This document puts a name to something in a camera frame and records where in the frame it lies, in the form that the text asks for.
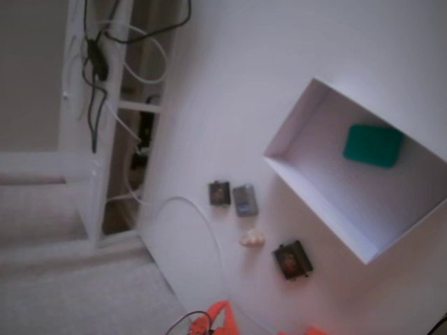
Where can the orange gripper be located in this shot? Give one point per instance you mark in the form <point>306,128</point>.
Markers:
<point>219,319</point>

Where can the green cube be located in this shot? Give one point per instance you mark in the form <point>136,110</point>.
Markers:
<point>372,146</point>

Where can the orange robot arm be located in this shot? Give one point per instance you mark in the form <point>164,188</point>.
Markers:
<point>314,331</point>

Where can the white cardboard bin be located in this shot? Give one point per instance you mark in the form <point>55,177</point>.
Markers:
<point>314,195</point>

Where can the small cream figurine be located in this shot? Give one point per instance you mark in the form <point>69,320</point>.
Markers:
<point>252,239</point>

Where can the black case with red coin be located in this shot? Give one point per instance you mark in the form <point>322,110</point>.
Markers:
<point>291,260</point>

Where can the grey metal tin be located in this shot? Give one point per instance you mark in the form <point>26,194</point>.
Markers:
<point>245,200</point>

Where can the black case with dark coin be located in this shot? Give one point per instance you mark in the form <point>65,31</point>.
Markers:
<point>219,193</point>

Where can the black gooseneck stand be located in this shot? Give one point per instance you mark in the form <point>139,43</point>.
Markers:
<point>438,324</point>

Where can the white metal frame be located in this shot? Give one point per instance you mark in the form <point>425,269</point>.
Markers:
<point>87,195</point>

